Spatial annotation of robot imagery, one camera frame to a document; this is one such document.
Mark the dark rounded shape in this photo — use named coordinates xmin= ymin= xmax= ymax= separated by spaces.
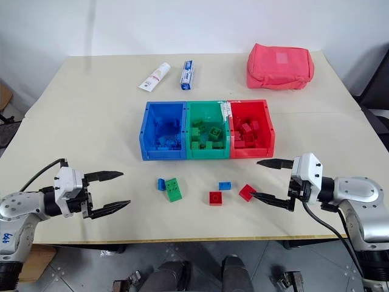
xmin=221 ymin=254 xmax=254 ymax=292
xmin=140 ymin=260 xmax=192 ymax=292

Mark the blue plastic bin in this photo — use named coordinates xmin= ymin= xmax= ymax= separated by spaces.
xmin=138 ymin=100 xmax=187 ymax=161

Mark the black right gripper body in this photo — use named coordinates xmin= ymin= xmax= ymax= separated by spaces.
xmin=286 ymin=177 xmax=314 ymax=212

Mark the metal caster bracket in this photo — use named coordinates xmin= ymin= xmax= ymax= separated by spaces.
xmin=276 ymin=269 xmax=304 ymax=291
xmin=112 ymin=269 xmax=142 ymax=292

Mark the white tape label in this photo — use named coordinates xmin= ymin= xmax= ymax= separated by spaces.
xmin=218 ymin=102 xmax=233 ymax=123

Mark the large green toy brick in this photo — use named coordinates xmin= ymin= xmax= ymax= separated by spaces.
xmin=207 ymin=125 xmax=224 ymax=143

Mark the pink fabric pouch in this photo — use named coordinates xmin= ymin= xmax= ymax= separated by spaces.
xmin=246 ymin=43 xmax=315 ymax=91

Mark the square red toy brick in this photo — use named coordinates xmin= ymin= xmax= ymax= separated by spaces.
xmin=238 ymin=183 xmax=257 ymax=203
xmin=208 ymin=191 xmax=224 ymax=207

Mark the long green toy brick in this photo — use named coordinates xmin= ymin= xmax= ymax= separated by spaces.
xmin=164 ymin=177 xmax=184 ymax=203

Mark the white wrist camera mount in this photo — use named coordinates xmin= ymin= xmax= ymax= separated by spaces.
xmin=291 ymin=152 xmax=324 ymax=204
xmin=53 ymin=166 xmax=84 ymax=201

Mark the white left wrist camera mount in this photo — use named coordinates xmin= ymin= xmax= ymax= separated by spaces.
xmin=53 ymin=166 xmax=84 ymax=201

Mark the black chair base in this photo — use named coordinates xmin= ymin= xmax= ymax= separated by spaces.
xmin=0 ymin=114 xmax=23 ymax=149

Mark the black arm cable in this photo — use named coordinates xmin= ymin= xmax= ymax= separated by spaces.
xmin=21 ymin=158 xmax=69 ymax=193
xmin=301 ymin=199 xmax=370 ymax=276

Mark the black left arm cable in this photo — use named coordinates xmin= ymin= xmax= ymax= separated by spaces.
xmin=21 ymin=158 xmax=69 ymax=193

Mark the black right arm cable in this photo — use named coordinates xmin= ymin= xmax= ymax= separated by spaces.
xmin=301 ymin=199 xmax=370 ymax=276

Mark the red plastic bin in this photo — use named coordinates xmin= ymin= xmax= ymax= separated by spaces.
xmin=227 ymin=99 xmax=277 ymax=159

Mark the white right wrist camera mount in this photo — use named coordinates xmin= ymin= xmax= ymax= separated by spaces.
xmin=291 ymin=152 xmax=324 ymax=204

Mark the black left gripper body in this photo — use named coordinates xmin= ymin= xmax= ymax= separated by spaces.
xmin=64 ymin=173 xmax=94 ymax=220

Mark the blue white toothpaste box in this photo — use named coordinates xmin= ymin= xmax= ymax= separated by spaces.
xmin=179 ymin=60 xmax=196 ymax=91

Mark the green plastic bin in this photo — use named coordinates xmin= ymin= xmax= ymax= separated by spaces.
xmin=184 ymin=100 xmax=232 ymax=160

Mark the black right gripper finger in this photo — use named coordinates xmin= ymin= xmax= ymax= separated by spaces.
xmin=256 ymin=158 xmax=294 ymax=171
xmin=250 ymin=191 xmax=296 ymax=212

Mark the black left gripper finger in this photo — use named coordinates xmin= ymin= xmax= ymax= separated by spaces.
xmin=88 ymin=200 xmax=132 ymax=220
xmin=84 ymin=170 xmax=125 ymax=184

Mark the white toothpaste tube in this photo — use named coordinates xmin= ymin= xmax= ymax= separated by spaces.
xmin=138 ymin=62 xmax=171 ymax=92

